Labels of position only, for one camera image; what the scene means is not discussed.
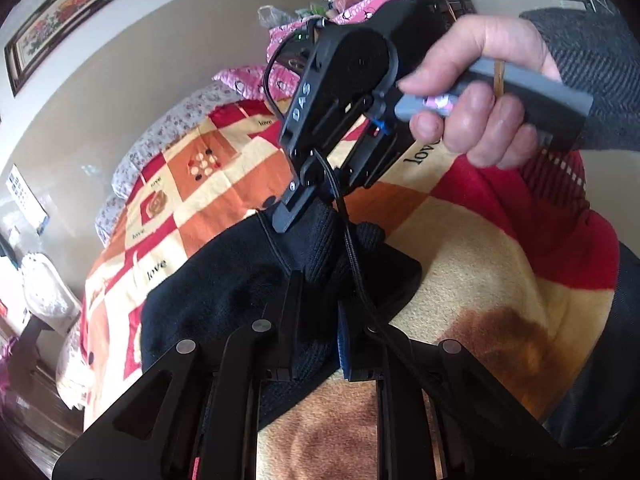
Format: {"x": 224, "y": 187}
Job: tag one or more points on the framed floral picture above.
{"x": 75, "y": 5}

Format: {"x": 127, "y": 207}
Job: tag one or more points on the black pants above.
{"x": 225, "y": 285}

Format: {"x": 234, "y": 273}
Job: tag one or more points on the person's right forearm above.
{"x": 595, "y": 55}

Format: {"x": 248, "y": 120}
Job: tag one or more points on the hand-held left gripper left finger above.
{"x": 290, "y": 330}

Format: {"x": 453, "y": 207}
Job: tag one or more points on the wall calendar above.
{"x": 27, "y": 197}

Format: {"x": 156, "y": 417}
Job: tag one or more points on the long floral pillow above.
{"x": 170, "y": 125}

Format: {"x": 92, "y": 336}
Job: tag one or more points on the orange red printed blanket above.
{"x": 500, "y": 260}

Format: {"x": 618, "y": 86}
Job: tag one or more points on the small floral pillow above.
{"x": 110, "y": 217}

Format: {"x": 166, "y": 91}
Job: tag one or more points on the person's right hand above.
{"x": 480, "y": 35}

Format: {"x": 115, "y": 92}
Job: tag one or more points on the white ornate chair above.
{"x": 47, "y": 290}

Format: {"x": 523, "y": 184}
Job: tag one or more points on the pink patterned cloth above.
{"x": 360, "y": 10}

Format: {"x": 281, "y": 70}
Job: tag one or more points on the person's dark clothing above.
{"x": 610, "y": 360}

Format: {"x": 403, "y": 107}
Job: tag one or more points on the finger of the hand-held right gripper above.
{"x": 372, "y": 160}
{"x": 295, "y": 205}

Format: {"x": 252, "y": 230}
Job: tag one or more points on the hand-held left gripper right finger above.
{"x": 343, "y": 345}

